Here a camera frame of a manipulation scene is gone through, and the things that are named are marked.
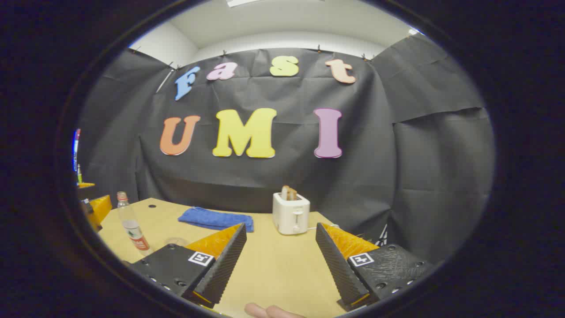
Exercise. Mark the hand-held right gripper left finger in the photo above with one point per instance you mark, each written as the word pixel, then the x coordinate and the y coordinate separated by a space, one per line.
pixel 223 265

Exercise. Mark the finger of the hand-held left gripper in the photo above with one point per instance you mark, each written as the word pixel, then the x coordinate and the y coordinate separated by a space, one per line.
pixel 100 208
pixel 86 185

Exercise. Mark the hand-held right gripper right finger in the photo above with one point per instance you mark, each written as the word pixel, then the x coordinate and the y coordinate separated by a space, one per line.
pixel 340 269

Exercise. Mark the clear plastic water bottle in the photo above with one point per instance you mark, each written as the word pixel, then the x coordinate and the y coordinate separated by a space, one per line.
pixel 132 229

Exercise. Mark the green bottle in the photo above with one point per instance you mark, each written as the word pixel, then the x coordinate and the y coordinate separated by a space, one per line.
pixel 80 174

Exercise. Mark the computer monitor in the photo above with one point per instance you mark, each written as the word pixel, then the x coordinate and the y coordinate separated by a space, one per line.
pixel 76 150

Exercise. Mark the blue folded towel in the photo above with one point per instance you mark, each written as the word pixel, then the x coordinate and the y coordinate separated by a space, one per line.
pixel 216 219

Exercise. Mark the black white printed object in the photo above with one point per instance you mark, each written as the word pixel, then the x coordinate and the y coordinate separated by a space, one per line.
pixel 382 236

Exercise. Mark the white toaster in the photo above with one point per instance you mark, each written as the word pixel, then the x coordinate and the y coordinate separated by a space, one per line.
pixel 289 216

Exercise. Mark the toasted bread slice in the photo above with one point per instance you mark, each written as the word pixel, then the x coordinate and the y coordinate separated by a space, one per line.
pixel 285 193
pixel 293 194

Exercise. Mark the black backdrop cloth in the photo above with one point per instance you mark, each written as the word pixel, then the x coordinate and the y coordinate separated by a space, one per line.
pixel 375 176

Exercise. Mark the ceiling light panel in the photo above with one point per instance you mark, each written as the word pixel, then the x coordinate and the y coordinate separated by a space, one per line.
pixel 242 2

